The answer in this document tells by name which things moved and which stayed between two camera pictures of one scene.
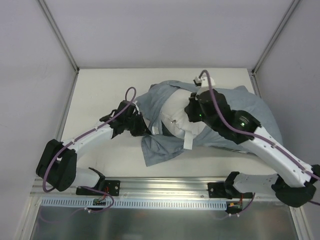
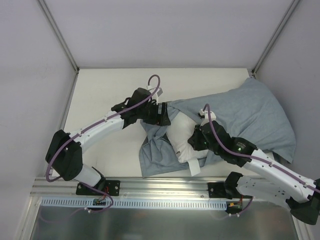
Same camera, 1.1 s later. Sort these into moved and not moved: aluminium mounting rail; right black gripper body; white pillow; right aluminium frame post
Moved: white pillow; right black gripper body
Not moved: aluminium mounting rail; right aluminium frame post
